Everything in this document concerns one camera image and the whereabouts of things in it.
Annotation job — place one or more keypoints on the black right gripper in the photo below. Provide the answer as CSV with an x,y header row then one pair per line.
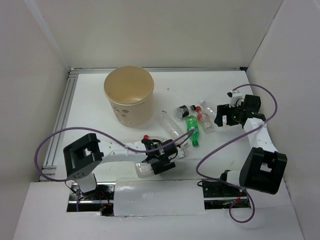
x,y
221,111

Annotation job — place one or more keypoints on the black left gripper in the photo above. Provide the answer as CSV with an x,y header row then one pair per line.
x,y
159,168

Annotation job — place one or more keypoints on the clear bottle white blue label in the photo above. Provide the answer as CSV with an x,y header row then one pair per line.
x,y
144,170

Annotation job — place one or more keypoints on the small clear bottle red label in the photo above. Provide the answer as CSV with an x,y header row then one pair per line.
x,y
204,120

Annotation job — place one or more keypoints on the large clear bottle red label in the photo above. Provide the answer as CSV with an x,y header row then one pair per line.
x,y
152,142

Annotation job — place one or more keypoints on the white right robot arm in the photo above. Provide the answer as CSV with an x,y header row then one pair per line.
x,y
264,167

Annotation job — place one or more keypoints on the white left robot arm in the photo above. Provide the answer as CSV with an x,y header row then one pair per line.
x,y
85,154

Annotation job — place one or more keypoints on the tan paper bucket bin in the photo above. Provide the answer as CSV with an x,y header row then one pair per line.
x,y
129,90

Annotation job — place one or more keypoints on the green plastic bottle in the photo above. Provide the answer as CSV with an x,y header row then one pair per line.
x,y
192,124

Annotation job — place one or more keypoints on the long clear bottle white cap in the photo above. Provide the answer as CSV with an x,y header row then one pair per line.
x,y
169,125

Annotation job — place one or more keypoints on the small bottle black label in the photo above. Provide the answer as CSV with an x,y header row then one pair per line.
x,y
183,111

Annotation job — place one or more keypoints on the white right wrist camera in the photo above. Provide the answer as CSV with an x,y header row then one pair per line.
x,y
236,98

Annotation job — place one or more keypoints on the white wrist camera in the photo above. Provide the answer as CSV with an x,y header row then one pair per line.
x,y
180,154
236,98

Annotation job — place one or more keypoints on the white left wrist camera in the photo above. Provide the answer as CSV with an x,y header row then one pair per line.
x,y
180,154

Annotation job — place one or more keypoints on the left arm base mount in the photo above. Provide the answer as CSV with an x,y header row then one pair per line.
x,y
101,201

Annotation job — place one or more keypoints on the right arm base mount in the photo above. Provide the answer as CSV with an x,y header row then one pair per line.
x,y
220,196

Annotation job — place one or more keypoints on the aluminium frame rail left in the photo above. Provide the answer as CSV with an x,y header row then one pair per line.
x,y
50,162

